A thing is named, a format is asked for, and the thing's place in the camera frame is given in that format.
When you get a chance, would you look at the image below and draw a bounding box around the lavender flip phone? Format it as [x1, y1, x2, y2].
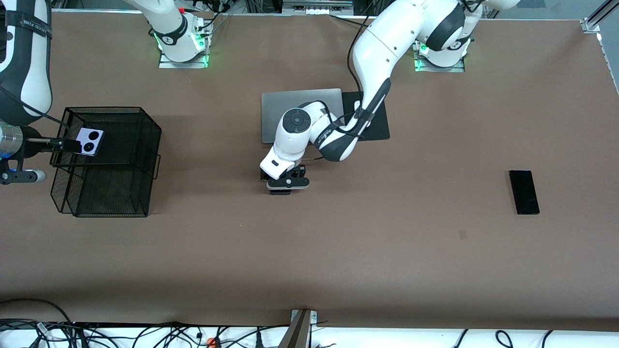
[77, 128, 104, 157]

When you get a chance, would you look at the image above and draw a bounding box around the black looping floor cable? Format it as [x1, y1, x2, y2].
[0, 298, 74, 329]

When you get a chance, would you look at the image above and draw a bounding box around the black slab smartphone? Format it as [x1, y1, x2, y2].
[509, 170, 540, 215]

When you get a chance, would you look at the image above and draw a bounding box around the long aluminium frame profile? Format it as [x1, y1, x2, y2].
[580, 0, 619, 92]

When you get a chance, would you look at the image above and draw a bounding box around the black mesh two-tier tray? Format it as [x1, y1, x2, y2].
[50, 106, 162, 218]

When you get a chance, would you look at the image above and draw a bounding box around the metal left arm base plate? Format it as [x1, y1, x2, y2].
[414, 51, 466, 73]

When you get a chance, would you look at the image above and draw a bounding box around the silver closed laptop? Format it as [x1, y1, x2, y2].
[262, 88, 342, 144]

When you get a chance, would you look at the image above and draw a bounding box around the grey power strip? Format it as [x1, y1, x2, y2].
[283, 0, 354, 15]

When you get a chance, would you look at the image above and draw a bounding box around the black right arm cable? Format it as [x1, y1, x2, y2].
[0, 85, 71, 129]

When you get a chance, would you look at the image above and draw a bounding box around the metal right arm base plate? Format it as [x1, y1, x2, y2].
[159, 48, 209, 69]

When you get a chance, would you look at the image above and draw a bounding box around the black mouse pad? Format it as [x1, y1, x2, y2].
[342, 90, 391, 143]

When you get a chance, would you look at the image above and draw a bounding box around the grey aluminium frame post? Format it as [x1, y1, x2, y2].
[280, 309, 318, 348]

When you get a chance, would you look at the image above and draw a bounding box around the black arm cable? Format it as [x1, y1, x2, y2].
[0, 85, 71, 129]
[300, 14, 383, 162]

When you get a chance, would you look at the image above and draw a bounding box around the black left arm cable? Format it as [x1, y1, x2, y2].
[300, 14, 383, 162]

